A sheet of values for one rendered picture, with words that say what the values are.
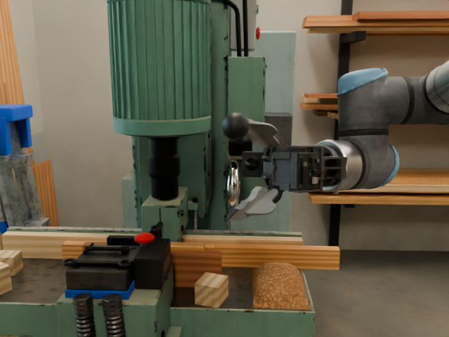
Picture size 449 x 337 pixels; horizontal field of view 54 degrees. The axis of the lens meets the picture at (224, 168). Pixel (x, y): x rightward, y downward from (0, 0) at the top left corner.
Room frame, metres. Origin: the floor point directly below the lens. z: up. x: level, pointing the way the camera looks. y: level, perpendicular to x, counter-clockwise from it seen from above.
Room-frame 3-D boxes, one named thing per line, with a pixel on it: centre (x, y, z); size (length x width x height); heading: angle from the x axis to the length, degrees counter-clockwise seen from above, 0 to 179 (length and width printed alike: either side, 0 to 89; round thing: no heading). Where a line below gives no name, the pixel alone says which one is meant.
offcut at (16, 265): (0.76, 0.41, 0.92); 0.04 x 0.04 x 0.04; 0
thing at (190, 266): (0.71, 0.11, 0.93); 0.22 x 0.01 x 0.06; 87
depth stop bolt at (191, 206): (0.86, 0.06, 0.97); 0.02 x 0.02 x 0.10; 87
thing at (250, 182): (0.98, -0.05, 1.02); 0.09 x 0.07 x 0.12; 87
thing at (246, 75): (1.01, -0.05, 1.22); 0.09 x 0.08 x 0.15; 177
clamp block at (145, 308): (0.61, 0.16, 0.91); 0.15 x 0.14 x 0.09; 87
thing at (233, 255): (0.80, 0.05, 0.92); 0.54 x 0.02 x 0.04; 87
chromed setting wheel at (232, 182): (0.92, -0.02, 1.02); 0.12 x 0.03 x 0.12; 177
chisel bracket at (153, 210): (0.82, 0.11, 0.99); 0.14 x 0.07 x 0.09; 177
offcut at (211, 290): (0.66, 0.02, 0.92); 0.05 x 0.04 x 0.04; 159
